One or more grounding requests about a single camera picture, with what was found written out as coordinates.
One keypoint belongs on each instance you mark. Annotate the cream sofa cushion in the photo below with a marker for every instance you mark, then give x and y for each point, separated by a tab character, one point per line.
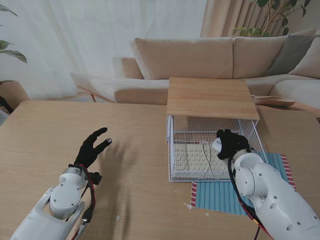
310	62

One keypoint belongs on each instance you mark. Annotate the white cushioned wooden bench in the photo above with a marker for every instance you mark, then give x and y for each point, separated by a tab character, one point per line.
85	81

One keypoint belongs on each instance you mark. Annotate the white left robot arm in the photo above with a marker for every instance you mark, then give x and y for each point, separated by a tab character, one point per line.
65	197

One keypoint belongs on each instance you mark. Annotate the broad-leaf green plant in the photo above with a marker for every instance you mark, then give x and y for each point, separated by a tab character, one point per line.
15	53

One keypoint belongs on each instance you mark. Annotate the black stand leg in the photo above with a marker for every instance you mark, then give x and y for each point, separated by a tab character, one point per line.
5	103

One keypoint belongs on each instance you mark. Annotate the beige pleated curtain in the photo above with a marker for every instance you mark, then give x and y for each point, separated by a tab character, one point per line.
225	20

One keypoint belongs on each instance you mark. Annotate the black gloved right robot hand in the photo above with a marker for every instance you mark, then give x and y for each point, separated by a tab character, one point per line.
233	145

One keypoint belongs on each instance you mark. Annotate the white sheer curtain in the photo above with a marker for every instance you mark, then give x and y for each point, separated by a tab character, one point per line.
75	37

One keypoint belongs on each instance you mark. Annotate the grey sofa cushion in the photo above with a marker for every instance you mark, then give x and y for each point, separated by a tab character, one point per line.
290	55

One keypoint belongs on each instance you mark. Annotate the white computer mouse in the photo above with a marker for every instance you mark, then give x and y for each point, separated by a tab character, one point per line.
216	145

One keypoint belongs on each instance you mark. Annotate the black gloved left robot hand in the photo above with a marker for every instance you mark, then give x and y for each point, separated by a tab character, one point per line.
88	152

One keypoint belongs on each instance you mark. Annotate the shallow wooden tray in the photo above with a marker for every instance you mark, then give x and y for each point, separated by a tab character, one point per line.
277	102

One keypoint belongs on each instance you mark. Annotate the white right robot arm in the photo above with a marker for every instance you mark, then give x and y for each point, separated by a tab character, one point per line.
262	185

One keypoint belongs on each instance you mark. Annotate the beige fabric sofa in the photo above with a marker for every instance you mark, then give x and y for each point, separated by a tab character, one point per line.
187	57

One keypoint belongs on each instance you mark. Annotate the beige round-key keyboard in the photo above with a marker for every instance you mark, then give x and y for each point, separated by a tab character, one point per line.
190	160

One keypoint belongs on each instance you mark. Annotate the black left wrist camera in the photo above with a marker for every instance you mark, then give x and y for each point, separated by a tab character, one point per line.
97	178

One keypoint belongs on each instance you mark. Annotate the blue striped mouse pad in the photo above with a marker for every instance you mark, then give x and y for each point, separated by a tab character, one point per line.
215	197

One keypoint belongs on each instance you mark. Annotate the tall leafy green plant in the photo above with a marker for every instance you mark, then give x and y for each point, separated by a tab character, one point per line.
250	32

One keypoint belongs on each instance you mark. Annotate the tan round planter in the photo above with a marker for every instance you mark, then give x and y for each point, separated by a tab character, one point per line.
15	91

